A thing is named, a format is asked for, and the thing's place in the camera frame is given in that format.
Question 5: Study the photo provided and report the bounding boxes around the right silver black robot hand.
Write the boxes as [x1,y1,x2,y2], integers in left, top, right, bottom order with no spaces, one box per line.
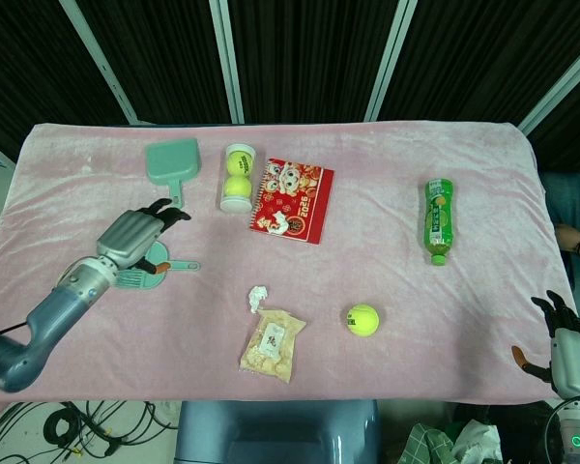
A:
[510,289,580,398]

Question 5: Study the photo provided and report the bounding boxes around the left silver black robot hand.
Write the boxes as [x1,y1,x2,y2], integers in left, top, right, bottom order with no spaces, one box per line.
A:
[95,197,192,276]

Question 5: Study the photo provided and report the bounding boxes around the small teal broom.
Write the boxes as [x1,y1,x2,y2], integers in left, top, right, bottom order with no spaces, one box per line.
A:
[115,241,200,290]

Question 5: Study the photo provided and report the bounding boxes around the person forearm with wristband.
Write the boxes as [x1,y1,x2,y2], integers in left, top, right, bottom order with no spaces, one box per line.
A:
[554,221,580,267]

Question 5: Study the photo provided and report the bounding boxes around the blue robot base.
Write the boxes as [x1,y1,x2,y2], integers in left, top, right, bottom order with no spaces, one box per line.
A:
[173,399,382,464]

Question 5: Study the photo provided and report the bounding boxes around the teal dustpan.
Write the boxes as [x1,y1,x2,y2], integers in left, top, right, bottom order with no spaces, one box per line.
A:
[144,138,204,211]

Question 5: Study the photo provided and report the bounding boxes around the clear tennis ball tube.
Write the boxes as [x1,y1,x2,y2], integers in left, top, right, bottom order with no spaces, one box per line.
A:
[217,142,262,214]

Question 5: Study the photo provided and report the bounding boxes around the plain yellow tennis ball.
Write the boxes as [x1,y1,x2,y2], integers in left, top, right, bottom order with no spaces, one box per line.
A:
[223,174,253,199]

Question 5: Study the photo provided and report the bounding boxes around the white crumpled cloth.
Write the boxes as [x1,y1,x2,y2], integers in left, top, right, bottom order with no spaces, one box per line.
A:
[451,419,504,464]

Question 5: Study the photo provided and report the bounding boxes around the tennis ball with black print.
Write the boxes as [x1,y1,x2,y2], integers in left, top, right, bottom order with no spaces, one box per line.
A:
[226,150,256,175]

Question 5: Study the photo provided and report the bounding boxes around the green checked cloth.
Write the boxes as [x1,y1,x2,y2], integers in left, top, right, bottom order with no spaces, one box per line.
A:
[398,422,458,464]

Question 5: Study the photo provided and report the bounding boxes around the clear snack bag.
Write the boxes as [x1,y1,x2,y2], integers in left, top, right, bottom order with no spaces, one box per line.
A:
[237,308,307,385]

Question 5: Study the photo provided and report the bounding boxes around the red spiral calendar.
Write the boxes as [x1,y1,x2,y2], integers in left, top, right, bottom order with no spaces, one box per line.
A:
[247,158,335,247]

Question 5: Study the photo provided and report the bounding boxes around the green tea bottle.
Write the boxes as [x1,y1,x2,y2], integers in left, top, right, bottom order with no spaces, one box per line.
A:
[423,177,456,268]

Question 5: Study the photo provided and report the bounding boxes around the loose yellow tennis ball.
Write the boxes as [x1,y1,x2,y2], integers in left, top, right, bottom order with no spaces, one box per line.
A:
[339,303,381,337]

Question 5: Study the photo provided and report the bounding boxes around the pink velvet tablecloth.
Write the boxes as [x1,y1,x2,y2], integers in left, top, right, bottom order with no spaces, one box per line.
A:
[0,120,562,405]

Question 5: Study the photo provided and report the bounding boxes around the white partition post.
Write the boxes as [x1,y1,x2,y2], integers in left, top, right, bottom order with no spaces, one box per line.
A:
[365,0,420,123]
[209,0,246,125]
[59,0,139,126]
[518,36,580,134]

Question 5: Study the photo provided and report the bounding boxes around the black floor cables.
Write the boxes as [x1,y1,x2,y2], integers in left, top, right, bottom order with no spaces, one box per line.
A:
[0,400,180,464]

